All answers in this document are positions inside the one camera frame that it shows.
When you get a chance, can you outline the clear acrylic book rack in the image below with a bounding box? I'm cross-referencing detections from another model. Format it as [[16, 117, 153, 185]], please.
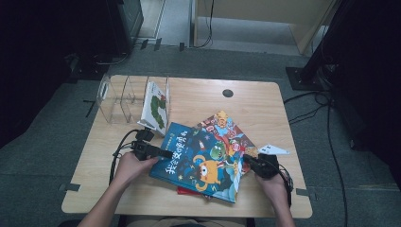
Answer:
[[96, 75, 172, 127]]

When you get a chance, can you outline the person's right hand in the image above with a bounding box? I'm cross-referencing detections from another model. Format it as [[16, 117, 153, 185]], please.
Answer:
[[254, 174, 289, 202]]

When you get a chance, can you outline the white caterpillar picture book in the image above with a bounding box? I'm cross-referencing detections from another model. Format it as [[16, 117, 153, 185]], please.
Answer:
[[137, 80, 168, 137]]

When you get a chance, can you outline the black hanging cable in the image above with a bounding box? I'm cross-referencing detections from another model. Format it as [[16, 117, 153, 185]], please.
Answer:
[[193, 0, 216, 49]]

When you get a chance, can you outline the colourful animal picture book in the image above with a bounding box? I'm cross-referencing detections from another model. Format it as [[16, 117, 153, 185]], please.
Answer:
[[193, 110, 260, 174]]

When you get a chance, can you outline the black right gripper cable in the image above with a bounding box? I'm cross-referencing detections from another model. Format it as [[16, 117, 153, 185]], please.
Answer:
[[278, 164, 294, 207]]

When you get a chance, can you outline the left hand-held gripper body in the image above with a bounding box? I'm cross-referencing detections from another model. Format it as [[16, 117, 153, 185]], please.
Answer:
[[131, 127, 155, 162]]

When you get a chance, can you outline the person's left hand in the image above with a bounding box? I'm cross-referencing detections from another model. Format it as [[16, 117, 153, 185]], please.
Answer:
[[114, 151, 160, 188]]

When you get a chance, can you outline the long black floor cable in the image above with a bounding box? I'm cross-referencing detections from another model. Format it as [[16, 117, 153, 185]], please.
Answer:
[[325, 103, 348, 227]]

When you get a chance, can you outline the dark blue monster picture book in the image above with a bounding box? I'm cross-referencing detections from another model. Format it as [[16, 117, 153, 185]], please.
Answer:
[[148, 122, 252, 204]]

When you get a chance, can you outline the grey tape strip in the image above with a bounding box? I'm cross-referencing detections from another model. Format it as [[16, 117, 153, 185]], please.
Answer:
[[295, 187, 319, 201], [58, 183, 81, 193]]

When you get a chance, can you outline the light wooden cabinet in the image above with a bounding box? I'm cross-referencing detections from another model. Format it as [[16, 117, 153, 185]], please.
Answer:
[[192, 0, 337, 55]]

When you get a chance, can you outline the black stand base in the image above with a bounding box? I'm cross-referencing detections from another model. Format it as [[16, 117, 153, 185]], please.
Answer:
[[285, 65, 320, 93]]

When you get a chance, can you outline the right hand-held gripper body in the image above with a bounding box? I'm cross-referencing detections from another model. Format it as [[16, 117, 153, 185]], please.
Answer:
[[254, 144, 290, 180]]

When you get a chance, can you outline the black curtain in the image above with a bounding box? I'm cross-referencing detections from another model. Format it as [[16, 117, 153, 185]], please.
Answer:
[[299, 0, 401, 190]]

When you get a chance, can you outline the dark equipment cabinet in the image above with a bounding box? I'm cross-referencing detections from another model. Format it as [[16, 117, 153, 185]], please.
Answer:
[[105, 0, 145, 56]]

